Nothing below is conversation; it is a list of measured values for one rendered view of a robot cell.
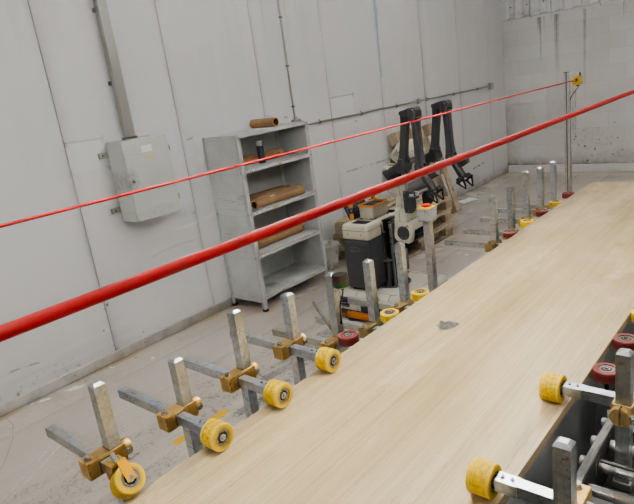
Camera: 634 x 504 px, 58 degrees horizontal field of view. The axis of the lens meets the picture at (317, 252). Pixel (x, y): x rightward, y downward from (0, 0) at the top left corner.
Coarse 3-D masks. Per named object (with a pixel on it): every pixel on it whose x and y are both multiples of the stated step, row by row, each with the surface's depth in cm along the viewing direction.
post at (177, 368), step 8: (176, 360) 172; (176, 368) 172; (184, 368) 174; (176, 376) 173; (184, 376) 174; (176, 384) 174; (184, 384) 175; (176, 392) 175; (184, 392) 175; (176, 400) 177; (184, 400) 175; (192, 400) 177; (184, 432) 180; (192, 432) 178; (192, 440) 179; (200, 440) 181; (192, 448) 179; (200, 448) 181
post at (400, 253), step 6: (396, 246) 262; (402, 246) 261; (396, 252) 263; (402, 252) 262; (396, 258) 264; (402, 258) 262; (396, 264) 265; (402, 264) 263; (402, 270) 264; (402, 276) 265; (402, 282) 266; (408, 282) 268; (402, 288) 267; (408, 288) 268; (402, 294) 268; (408, 294) 269; (402, 300) 269; (408, 300) 269
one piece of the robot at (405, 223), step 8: (392, 192) 425; (400, 192) 420; (400, 200) 424; (400, 208) 425; (416, 208) 427; (400, 216) 423; (408, 216) 420; (416, 216) 429; (400, 224) 425; (408, 224) 420; (416, 224) 422; (400, 232) 426; (408, 232) 422; (400, 240) 429; (408, 240) 424
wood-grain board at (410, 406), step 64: (576, 192) 400; (512, 256) 288; (576, 256) 276; (448, 320) 226; (512, 320) 218; (576, 320) 211; (320, 384) 191; (384, 384) 185; (448, 384) 180; (512, 384) 175; (256, 448) 161; (320, 448) 157; (384, 448) 153; (448, 448) 150; (512, 448) 146
